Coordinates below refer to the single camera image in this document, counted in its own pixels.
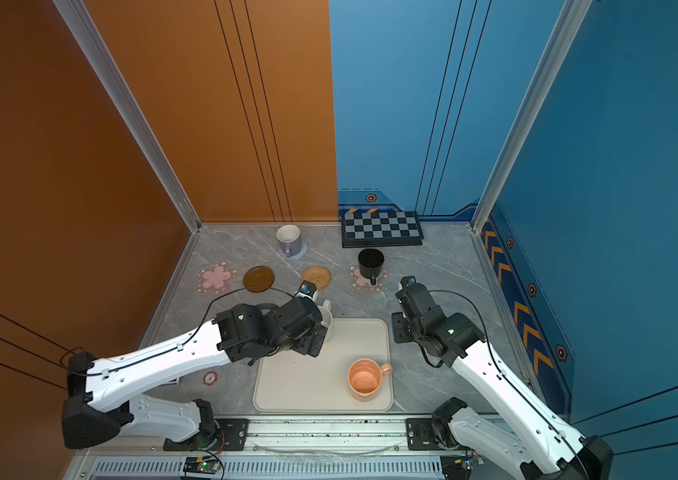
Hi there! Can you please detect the brown wooden round coaster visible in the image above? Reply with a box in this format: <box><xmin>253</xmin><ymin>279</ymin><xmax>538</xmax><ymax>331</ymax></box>
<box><xmin>242</xmin><ymin>266</ymin><xmax>275</xmax><ymax>293</ymax></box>

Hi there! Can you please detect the pink flower coaster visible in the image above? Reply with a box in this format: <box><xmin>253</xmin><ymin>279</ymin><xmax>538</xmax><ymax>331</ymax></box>
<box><xmin>194</xmin><ymin>261</ymin><xmax>238</xmax><ymax>295</ymax></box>
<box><xmin>348</xmin><ymin>265</ymin><xmax>389</xmax><ymax>293</ymax></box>

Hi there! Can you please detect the white speckled mug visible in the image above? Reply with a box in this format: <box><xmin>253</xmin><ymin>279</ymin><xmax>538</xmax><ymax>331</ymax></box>
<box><xmin>318</xmin><ymin>299</ymin><xmax>334</xmax><ymax>342</ymax></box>

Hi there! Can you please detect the orange mug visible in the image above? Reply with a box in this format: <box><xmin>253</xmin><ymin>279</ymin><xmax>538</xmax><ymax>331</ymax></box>
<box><xmin>347</xmin><ymin>359</ymin><xmax>393</xmax><ymax>399</ymax></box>

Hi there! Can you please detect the rattan woven round coaster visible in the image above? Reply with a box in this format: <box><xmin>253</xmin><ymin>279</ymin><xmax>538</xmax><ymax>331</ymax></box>
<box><xmin>301</xmin><ymin>266</ymin><xmax>332</xmax><ymax>291</ymax></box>

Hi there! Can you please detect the white mug purple handle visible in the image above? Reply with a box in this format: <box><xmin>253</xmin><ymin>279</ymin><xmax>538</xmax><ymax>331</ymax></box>
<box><xmin>276</xmin><ymin>225</ymin><xmax>303</xmax><ymax>256</ymax></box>

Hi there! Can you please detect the black mug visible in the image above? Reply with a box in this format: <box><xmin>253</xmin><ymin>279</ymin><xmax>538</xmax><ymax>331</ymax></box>
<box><xmin>358</xmin><ymin>248</ymin><xmax>385</xmax><ymax>286</ymax></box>

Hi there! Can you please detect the grey woven round coaster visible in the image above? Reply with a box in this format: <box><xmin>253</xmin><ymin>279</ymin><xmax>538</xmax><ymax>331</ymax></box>
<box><xmin>278</xmin><ymin>243</ymin><xmax>308</xmax><ymax>260</ymax></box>

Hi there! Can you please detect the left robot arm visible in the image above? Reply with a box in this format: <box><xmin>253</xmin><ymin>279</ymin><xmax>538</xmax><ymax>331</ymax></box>
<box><xmin>61</xmin><ymin>294</ymin><xmax>327</xmax><ymax>450</ymax></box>

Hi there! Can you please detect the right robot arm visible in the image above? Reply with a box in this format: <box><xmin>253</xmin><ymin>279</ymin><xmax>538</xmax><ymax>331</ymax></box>
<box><xmin>392</xmin><ymin>310</ymin><xmax>614</xmax><ymax>479</ymax></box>

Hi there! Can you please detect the cream serving tray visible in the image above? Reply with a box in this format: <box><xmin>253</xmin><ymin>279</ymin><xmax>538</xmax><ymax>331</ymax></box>
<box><xmin>253</xmin><ymin>318</ymin><xmax>394</xmax><ymax>414</ymax></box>

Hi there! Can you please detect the right circuit board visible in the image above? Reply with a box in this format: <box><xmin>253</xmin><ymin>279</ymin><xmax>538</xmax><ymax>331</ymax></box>
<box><xmin>440</xmin><ymin>455</ymin><xmax>485</xmax><ymax>480</ymax></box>

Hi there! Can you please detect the circuit board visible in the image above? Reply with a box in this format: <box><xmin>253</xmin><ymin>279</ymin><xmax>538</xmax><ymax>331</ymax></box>
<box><xmin>440</xmin><ymin>455</ymin><xmax>485</xmax><ymax>480</ymax></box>
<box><xmin>181</xmin><ymin>455</ymin><xmax>224</xmax><ymax>479</ymax></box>

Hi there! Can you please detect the black chessboard box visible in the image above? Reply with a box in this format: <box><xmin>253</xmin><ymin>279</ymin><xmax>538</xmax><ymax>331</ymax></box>
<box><xmin>341</xmin><ymin>210</ymin><xmax>424</xmax><ymax>248</ymax></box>

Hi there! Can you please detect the left circuit board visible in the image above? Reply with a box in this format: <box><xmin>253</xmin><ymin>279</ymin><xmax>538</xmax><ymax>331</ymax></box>
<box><xmin>181</xmin><ymin>455</ymin><xmax>224</xmax><ymax>479</ymax></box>

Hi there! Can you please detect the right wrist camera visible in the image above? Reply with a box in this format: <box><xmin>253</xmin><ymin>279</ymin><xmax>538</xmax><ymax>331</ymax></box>
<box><xmin>395</xmin><ymin>276</ymin><xmax>445</xmax><ymax>329</ymax></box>

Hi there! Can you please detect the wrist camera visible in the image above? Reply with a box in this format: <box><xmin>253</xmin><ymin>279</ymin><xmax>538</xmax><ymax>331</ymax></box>
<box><xmin>395</xmin><ymin>276</ymin><xmax>445</xmax><ymax>329</ymax></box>
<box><xmin>295</xmin><ymin>280</ymin><xmax>318</xmax><ymax>302</ymax></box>

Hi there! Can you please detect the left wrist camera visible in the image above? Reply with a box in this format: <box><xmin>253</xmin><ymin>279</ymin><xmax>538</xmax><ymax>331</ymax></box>
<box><xmin>295</xmin><ymin>280</ymin><xmax>318</xmax><ymax>302</ymax></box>

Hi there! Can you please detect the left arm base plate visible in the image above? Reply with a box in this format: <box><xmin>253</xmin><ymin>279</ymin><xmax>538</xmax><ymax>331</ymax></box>
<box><xmin>162</xmin><ymin>418</ymin><xmax>249</xmax><ymax>453</ymax></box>

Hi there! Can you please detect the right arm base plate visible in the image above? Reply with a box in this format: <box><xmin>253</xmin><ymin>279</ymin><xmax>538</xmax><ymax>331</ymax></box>
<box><xmin>404</xmin><ymin>417</ymin><xmax>472</xmax><ymax>452</ymax></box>

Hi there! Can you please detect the aluminium front rail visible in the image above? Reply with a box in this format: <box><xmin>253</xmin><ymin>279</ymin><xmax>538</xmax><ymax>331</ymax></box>
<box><xmin>62</xmin><ymin>412</ymin><xmax>591</xmax><ymax>480</ymax></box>

